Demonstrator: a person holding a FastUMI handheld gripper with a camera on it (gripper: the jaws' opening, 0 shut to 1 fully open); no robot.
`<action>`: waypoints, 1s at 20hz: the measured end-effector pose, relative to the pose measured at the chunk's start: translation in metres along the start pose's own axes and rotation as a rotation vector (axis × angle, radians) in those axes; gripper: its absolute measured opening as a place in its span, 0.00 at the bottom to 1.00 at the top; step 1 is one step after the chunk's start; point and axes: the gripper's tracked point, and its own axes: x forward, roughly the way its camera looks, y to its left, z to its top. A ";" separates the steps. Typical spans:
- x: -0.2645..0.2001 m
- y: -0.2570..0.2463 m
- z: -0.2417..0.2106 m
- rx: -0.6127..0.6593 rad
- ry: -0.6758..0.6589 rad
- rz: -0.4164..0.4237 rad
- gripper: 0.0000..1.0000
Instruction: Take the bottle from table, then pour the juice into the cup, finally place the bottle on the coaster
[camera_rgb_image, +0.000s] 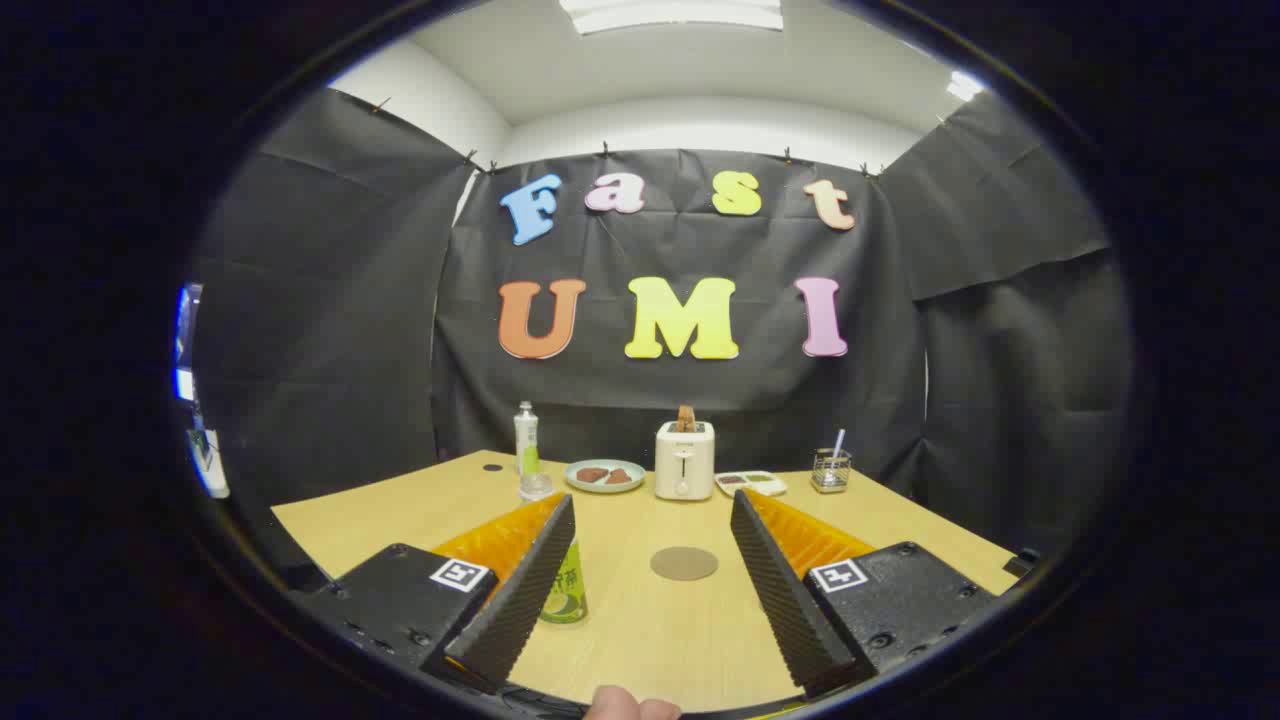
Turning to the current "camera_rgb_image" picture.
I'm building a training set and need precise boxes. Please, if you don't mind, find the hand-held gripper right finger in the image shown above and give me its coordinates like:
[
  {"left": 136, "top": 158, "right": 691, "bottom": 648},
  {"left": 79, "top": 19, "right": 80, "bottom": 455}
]
[{"left": 730, "top": 488, "right": 1001, "bottom": 699}]

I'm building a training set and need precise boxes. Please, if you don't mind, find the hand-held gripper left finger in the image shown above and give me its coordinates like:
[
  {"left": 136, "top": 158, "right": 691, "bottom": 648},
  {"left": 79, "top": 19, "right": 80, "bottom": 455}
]
[{"left": 288, "top": 492, "right": 578, "bottom": 696}]

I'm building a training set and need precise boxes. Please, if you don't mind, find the white toaster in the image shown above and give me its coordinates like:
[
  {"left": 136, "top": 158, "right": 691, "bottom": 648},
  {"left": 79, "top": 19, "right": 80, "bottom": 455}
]
[{"left": 655, "top": 421, "right": 716, "bottom": 501}]

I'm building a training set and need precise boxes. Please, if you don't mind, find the wooden table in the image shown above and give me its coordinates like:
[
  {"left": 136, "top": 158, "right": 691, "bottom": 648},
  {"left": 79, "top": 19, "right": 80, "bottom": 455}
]
[{"left": 270, "top": 450, "right": 1021, "bottom": 713}]

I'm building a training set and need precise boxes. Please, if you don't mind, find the round brown coaster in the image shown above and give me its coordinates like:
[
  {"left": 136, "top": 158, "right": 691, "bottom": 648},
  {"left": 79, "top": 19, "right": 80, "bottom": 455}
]
[{"left": 650, "top": 546, "right": 719, "bottom": 582}]

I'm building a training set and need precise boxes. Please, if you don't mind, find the green label juice bottle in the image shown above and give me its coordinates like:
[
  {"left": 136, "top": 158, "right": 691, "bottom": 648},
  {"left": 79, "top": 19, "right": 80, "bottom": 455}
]
[{"left": 518, "top": 472, "right": 589, "bottom": 626}]

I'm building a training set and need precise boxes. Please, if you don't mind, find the white divided dish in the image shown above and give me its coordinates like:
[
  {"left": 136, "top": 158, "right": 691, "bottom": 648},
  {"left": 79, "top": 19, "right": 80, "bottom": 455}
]
[{"left": 715, "top": 470, "right": 787, "bottom": 498}]

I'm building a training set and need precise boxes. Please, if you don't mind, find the wire mesh holder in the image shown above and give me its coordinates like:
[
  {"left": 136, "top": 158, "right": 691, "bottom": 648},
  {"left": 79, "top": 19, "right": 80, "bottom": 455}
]
[{"left": 811, "top": 449, "right": 852, "bottom": 494}]

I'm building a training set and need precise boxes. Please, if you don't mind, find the pale green plate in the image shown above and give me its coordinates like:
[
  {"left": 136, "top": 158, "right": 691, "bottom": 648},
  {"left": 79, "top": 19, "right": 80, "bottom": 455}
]
[{"left": 565, "top": 459, "right": 646, "bottom": 494}]

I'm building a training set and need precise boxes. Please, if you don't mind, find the small white green bottle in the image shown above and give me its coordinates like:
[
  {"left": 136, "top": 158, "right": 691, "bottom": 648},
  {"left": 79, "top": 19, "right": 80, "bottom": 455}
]
[{"left": 514, "top": 402, "right": 542, "bottom": 477}]

